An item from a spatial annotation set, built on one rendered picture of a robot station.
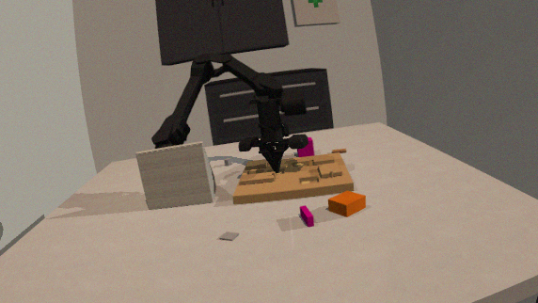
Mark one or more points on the magenta block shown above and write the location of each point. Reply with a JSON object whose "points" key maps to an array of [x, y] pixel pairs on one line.
{"points": [[307, 151]]}

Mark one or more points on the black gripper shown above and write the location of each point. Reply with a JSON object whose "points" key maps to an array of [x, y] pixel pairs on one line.
{"points": [[271, 133]]}

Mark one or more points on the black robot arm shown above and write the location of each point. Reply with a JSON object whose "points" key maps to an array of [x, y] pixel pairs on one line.
{"points": [[269, 96]]}

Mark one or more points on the magenta rectangular bar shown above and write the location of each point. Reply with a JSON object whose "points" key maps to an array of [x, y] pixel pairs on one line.
{"points": [[307, 216]]}

